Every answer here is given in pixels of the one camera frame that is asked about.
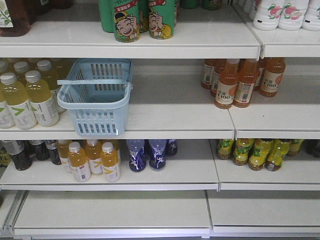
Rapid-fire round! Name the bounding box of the blue sports drink bottle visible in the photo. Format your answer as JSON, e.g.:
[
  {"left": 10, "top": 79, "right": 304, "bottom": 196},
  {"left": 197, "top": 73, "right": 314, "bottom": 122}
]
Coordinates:
[
  {"left": 165, "top": 139, "right": 178, "bottom": 157},
  {"left": 126, "top": 139, "right": 146, "bottom": 172},
  {"left": 148, "top": 139, "right": 167, "bottom": 171}
]

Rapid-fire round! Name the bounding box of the light blue plastic basket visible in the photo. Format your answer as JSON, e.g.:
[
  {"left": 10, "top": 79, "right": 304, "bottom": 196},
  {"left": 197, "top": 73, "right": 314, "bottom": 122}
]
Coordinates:
[{"left": 57, "top": 58, "right": 133, "bottom": 136}]

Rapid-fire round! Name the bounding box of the white upper shelf board right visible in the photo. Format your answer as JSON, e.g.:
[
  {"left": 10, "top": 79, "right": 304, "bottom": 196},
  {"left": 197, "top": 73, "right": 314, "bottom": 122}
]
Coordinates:
[{"left": 229, "top": 2, "right": 320, "bottom": 58}]

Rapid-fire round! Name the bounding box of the orange C100 juice bottle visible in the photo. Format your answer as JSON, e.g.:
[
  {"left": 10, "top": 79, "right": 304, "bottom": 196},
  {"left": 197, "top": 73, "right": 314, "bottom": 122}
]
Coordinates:
[
  {"left": 258, "top": 57, "right": 286, "bottom": 97},
  {"left": 215, "top": 58, "right": 240, "bottom": 109}
]

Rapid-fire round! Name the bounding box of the orange vitamin drink bottle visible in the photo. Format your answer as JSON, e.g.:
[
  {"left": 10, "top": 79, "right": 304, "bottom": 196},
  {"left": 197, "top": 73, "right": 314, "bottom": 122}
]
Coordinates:
[
  {"left": 100, "top": 142, "right": 121, "bottom": 183},
  {"left": 85, "top": 139, "right": 103, "bottom": 175},
  {"left": 68, "top": 141, "right": 91, "bottom": 183},
  {"left": 57, "top": 139, "right": 72, "bottom": 174}
]

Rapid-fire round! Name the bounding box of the white peach drink bottle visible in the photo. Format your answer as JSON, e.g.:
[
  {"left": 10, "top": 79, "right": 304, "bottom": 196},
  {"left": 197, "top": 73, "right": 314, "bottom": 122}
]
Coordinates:
[
  {"left": 278, "top": 0, "right": 309, "bottom": 31},
  {"left": 253, "top": 0, "right": 285, "bottom": 31},
  {"left": 302, "top": 0, "right": 320, "bottom": 31}
]

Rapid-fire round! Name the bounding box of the coke bottle red label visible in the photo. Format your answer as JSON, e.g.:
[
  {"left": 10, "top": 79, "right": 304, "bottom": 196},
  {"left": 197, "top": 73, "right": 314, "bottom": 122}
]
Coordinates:
[{"left": 306, "top": 139, "right": 320, "bottom": 158}]

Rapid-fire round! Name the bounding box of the pale yellow drink bottle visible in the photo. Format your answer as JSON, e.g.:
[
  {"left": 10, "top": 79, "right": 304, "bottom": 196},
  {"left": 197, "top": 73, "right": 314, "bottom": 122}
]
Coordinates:
[
  {"left": 37, "top": 59, "right": 66, "bottom": 113},
  {"left": 0, "top": 72, "right": 37, "bottom": 130},
  {"left": 25, "top": 70, "right": 59, "bottom": 127},
  {"left": 0, "top": 83, "right": 15, "bottom": 129}
]

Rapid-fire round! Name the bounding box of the white middle shelf board left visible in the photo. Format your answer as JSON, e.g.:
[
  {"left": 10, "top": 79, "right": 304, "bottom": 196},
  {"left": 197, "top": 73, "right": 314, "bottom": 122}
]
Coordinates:
[{"left": 0, "top": 139, "right": 219, "bottom": 191}]

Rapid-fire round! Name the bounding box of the brown tea bottle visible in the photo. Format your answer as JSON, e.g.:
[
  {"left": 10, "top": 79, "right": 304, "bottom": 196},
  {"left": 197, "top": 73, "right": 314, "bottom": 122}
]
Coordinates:
[{"left": 0, "top": 0, "right": 35, "bottom": 37}]

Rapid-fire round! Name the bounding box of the green cartoon drink can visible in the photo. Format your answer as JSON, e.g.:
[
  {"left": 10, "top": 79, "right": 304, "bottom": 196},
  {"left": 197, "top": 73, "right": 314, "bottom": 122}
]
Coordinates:
[
  {"left": 111, "top": 0, "right": 140, "bottom": 43},
  {"left": 148, "top": 0, "right": 175, "bottom": 40}
]

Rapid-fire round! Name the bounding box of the white top shelf board left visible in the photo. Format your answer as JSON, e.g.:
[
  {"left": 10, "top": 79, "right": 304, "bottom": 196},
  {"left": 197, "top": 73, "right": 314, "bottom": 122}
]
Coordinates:
[{"left": 0, "top": 73, "right": 236, "bottom": 141}]

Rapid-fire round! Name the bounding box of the white upper shelf board left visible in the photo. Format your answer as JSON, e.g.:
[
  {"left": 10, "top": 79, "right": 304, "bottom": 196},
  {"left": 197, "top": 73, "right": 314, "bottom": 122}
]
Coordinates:
[{"left": 0, "top": 0, "right": 261, "bottom": 59}]

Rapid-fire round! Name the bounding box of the white top shelf board right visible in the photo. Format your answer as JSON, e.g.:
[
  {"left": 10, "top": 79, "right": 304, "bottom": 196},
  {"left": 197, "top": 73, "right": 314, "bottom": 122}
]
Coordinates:
[{"left": 229, "top": 76, "right": 320, "bottom": 139}]

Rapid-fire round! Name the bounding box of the white bottom shelf board right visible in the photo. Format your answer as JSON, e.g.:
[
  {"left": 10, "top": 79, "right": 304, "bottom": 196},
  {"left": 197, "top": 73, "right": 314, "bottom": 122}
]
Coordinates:
[{"left": 207, "top": 190, "right": 320, "bottom": 237}]

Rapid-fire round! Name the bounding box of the orange juice bottle barcode side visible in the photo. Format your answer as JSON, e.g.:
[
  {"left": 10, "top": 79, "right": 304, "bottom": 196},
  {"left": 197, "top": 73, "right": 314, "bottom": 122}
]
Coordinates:
[{"left": 233, "top": 58, "right": 258, "bottom": 108}]

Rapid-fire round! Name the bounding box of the yellow green tea bottle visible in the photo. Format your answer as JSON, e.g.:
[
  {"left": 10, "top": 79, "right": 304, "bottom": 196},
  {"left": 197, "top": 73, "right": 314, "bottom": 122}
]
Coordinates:
[
  {"left": 287, "top": 139, "right": 304, "bottom": 157},
  {"left": 232, "top": 138, "right": 255, "bottom": 166},
  {"left": 248, "top": 138, "right": 274, "bottom": 171},
  {"left": 216, "top": 138, "right": 235, "bottom": 160},
  {"left": 265, "top": 138, "right": 291, "bottom": 171}
]

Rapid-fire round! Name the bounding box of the dark soy sauce bottle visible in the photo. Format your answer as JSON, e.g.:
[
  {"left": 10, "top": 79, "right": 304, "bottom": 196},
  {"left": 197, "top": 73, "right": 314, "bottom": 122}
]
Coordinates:
[
  {"left": 44, "top": 139, "right": 62, "bottom": 165},
  {"left": 29, "top": 140, "right": 49, "bottom": 161},
  {"left": 1, "top": 140, "right": 32, "bottom": 171}
]

